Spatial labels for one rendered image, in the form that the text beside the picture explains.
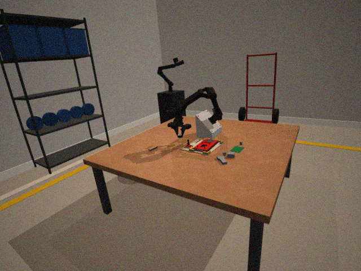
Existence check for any green flat rectangle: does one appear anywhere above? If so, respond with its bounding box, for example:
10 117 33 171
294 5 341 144
231 146 244 153

